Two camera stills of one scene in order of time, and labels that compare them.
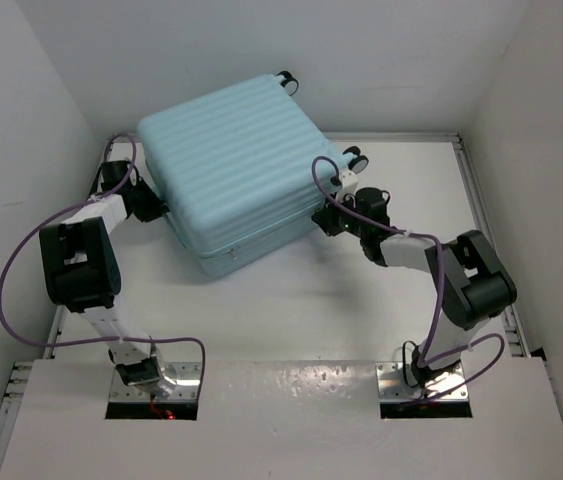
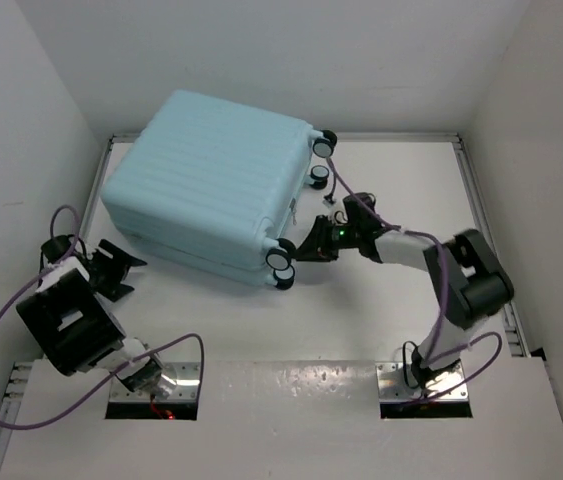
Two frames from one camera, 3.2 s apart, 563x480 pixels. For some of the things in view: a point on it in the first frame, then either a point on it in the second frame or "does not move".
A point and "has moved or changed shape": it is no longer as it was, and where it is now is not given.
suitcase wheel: (290, 84) -> (278, 259)
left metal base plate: (185, 375) does not move
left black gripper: (157, 207) -> (120, 262)
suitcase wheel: (354, 149) -> (319, 173)
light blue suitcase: (241, 174) has moved or changed shape
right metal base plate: (392, 386) does not move
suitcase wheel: (358, 164) -> (324, 146)
